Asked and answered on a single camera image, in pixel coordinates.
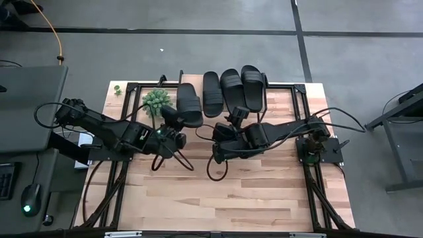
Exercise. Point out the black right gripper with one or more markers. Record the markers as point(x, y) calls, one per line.
point(244, 140)

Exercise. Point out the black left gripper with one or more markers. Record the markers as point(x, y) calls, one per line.
point(168, 142)

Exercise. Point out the black rubber slide sandal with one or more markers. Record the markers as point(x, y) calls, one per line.
point(231, 89)
point(252, 89)
point(190, 105)
point(213, 99)

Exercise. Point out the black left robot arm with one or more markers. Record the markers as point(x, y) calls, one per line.
point(99, 124)

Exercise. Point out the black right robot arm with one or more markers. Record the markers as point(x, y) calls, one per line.
point(284, 129)

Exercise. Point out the green succulent in patterned pot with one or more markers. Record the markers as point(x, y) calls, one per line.
point(155, 99)

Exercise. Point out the green plant sprig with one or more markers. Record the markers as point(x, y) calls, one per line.
point(117, 90)

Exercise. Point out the grey desk top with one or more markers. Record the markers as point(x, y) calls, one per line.
point(26, 92)

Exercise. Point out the black round knob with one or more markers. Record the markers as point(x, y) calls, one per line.
point(48, 220)

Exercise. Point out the black computer mouse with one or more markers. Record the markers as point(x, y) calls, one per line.
point(31, 198)

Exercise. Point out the black metal stand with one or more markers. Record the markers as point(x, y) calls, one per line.
point(393, 112)

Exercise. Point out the black keyboard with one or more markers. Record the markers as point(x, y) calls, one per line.
point(6, 182)

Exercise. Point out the dark grey desk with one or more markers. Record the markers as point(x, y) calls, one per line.
point(13, 221)

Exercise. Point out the black chair base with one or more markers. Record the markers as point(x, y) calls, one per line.
point(20, 6)

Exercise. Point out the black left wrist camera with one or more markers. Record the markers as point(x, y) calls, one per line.
point(170, 115)

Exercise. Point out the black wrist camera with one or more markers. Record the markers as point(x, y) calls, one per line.
point(170, 115)
point(241, 114)

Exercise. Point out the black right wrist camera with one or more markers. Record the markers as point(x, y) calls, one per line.
point(241, 114)

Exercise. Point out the wooden shelf black metal frame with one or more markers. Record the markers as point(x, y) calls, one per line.
point(193, 79)

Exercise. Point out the black metal table frame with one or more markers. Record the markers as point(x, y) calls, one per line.
point(281, 86)

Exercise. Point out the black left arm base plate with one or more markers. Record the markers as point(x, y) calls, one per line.
point(99, 156)

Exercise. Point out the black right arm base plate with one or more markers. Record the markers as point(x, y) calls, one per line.
point(330, 156)

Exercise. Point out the silver metal bracket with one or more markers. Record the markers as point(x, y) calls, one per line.
point(122, 234)
point(307, 235)

